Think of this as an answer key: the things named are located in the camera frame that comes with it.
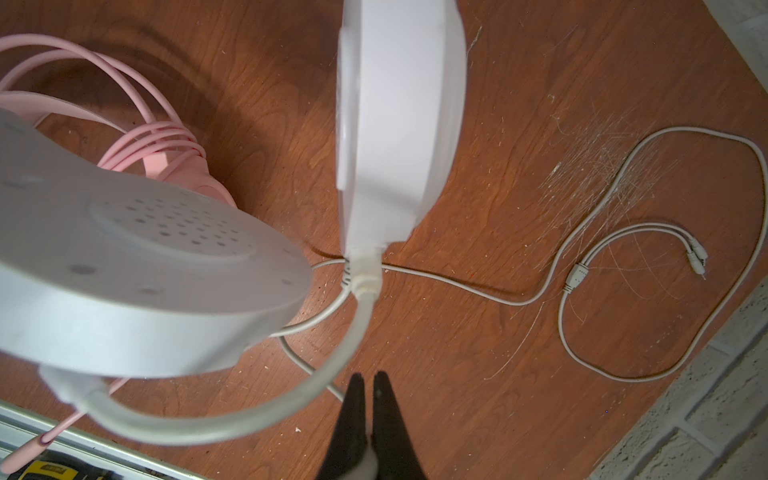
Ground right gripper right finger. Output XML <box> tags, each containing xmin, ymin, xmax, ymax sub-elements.
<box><xmin>372</xmin><ymin>371</ymin><xmax>427</xmax><ymax>480</ymax></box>

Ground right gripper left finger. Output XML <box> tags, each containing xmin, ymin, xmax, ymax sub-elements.
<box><xmin>316</xmin><ymin>373</ymin><xmax>366</xmax><ymax>480</ymax></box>

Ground white headphone cable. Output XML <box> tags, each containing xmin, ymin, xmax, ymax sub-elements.
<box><xmin>269</xmin><ymin>125</ymin><xmax>768</xmax><ymax>480</ymax></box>

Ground white headphones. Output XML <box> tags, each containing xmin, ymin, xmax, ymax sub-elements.
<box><xmin>1</xmin><ymin>1</ymin><xmax>467</xmax><ymax>445</ymax></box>

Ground black yellow screwdriver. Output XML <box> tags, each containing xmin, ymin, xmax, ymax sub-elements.
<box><xmin>10</xmin><ymin>460</ymin><xmax>117</xmax><ymax>480</ymax></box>

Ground aluminium front rail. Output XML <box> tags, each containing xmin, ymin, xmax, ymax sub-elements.
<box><xmin>1</xmin><ymin>401</ymin><xmax>205</xmax><ymax>480</ymax></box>

